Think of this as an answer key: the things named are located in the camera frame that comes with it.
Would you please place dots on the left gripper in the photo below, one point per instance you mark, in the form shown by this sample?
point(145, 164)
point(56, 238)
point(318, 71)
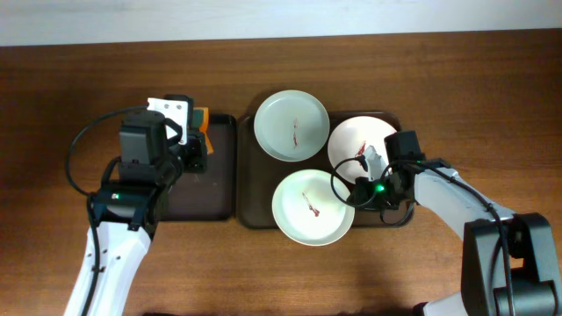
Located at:
point(198, 154)

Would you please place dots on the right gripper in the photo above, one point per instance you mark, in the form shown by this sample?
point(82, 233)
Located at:
point(364, 190)

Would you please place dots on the green and orange sponge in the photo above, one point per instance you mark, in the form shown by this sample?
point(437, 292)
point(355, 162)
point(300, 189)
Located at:
point(200, 121)

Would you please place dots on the white plate with red stain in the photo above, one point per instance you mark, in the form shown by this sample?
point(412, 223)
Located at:
point(352, 138)

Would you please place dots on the cream plate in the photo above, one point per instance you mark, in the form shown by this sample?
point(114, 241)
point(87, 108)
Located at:
point(306, 207)

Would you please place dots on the pale green plate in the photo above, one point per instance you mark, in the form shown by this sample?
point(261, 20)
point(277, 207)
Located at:
point(291, 126)

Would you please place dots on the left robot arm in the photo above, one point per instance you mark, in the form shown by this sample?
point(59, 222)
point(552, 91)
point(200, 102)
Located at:
point(159, 142)

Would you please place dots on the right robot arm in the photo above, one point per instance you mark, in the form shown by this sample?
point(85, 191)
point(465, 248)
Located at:
point(509, 260)

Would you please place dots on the small black tray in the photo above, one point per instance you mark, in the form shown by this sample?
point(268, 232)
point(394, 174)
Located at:
point(209, 196)

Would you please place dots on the large brown tray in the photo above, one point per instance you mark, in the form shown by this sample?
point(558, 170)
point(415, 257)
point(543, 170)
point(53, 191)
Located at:
point(258, 175)

